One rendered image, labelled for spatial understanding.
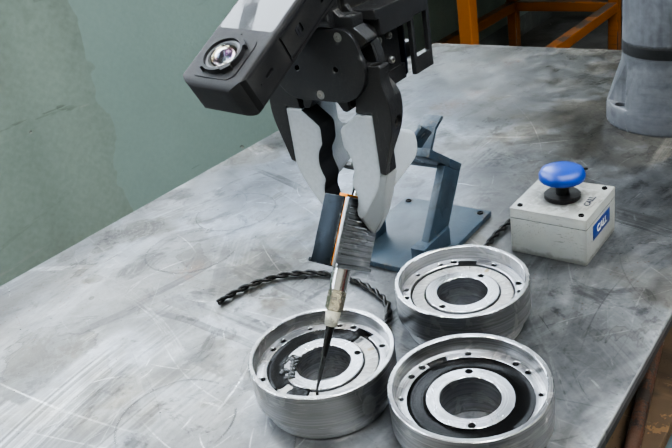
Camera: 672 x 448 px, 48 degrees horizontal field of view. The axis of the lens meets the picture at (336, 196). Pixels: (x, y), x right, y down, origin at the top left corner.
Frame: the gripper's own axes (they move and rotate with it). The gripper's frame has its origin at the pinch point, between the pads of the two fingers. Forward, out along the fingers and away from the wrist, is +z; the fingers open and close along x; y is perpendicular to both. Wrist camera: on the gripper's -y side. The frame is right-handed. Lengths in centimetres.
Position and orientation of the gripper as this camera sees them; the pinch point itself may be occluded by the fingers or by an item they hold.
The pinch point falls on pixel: (349, 216)
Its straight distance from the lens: 51.8
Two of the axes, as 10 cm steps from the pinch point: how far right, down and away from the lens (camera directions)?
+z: 1.5, 8.9, 4.3
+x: -8.0, -1.4, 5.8
